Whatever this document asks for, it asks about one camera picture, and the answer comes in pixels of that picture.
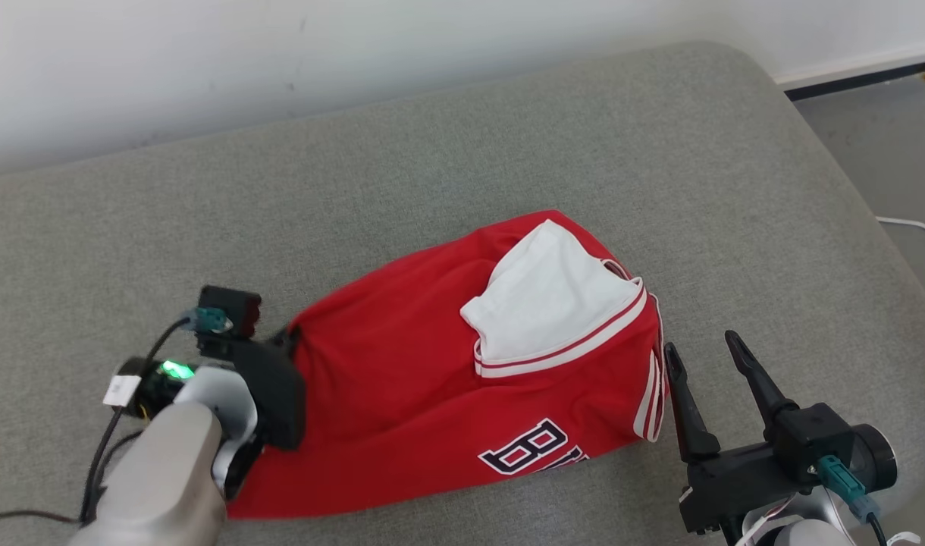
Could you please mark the black wall baseboard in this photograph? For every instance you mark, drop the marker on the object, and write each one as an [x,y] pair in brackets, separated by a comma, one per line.
[857,80]

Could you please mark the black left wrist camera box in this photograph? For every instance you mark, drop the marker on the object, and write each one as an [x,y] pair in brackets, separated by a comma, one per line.
[239,307]

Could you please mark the red Bulls basketball jersey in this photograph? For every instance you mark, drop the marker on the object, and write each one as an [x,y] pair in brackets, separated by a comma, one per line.
[371,379]

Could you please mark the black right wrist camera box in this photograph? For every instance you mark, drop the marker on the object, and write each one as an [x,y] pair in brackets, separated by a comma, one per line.
[811,436]

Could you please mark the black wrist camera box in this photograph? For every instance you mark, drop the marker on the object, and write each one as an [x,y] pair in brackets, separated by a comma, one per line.
[811,436]
[239,307]

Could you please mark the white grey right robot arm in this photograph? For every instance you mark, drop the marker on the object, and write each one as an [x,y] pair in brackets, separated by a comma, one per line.
[804,535]

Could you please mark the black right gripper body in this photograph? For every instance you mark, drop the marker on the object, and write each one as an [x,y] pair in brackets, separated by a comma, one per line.
[728,485]

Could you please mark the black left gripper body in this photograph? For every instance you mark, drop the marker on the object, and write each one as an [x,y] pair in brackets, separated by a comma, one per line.
[277,402]

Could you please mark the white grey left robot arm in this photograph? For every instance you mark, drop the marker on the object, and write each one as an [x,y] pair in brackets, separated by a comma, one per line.
[167,470]

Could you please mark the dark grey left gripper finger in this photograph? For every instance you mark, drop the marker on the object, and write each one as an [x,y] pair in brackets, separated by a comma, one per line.
[288,337]

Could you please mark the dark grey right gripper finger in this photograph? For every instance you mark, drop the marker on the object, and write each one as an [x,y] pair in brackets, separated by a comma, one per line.
[758,379]
[690,425]

